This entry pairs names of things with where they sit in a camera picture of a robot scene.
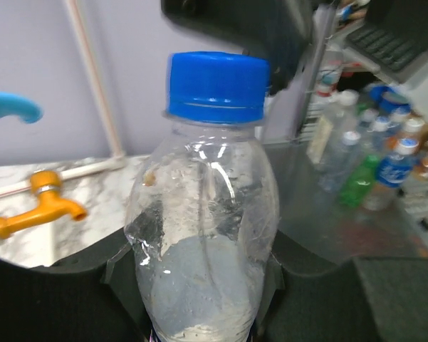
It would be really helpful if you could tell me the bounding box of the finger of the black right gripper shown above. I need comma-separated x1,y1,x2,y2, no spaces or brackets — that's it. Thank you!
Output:
160,0,315,95

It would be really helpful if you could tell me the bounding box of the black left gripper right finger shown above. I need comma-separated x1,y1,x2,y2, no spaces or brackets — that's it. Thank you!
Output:
256,233,428,341

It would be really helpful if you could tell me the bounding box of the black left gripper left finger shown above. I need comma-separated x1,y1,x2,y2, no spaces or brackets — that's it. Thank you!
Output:
0,229,150,341

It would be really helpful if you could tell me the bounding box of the clear bottle blue label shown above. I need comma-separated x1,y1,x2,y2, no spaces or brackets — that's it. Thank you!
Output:
124,116,280,341

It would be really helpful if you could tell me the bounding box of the blue bottle cap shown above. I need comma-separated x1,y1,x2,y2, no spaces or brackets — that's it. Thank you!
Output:
166,51,270,125

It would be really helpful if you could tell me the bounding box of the green plastic bottle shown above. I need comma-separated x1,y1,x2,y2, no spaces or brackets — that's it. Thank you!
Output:
339,154,380,207

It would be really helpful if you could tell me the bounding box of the bottle with blue label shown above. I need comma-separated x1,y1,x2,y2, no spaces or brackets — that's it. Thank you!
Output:
362,138,418,211

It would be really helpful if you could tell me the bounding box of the orange plastic faucet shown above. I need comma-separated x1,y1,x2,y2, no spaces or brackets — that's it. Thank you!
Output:
0,170,88,240

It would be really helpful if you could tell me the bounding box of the blue plastic faucet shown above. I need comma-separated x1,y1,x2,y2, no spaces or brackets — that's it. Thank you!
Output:
0,92,43,124

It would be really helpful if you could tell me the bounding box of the white PVC pipe frame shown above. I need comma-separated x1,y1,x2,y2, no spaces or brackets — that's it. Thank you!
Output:
0,1,125,180

